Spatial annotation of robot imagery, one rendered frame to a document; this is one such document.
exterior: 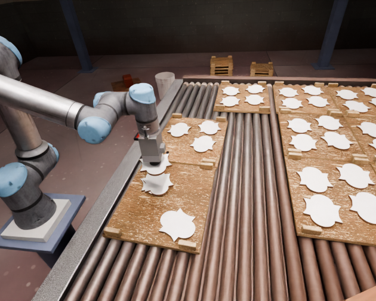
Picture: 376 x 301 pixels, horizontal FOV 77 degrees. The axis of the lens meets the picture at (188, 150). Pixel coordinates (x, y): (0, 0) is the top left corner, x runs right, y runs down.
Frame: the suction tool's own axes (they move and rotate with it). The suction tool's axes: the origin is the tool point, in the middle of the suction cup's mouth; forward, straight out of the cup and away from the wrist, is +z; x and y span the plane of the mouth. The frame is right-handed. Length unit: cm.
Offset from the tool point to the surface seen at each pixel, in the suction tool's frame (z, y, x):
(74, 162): 107, 121, 131
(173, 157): 12.6, 19.4, -3.6
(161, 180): 10.7, 2.0, -0.6
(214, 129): 11.6, 41.9, -23.4
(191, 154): 12.6, 21.3, -11.9
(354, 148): 12, 27, -89
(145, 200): 12.7, -7.8, 4.3
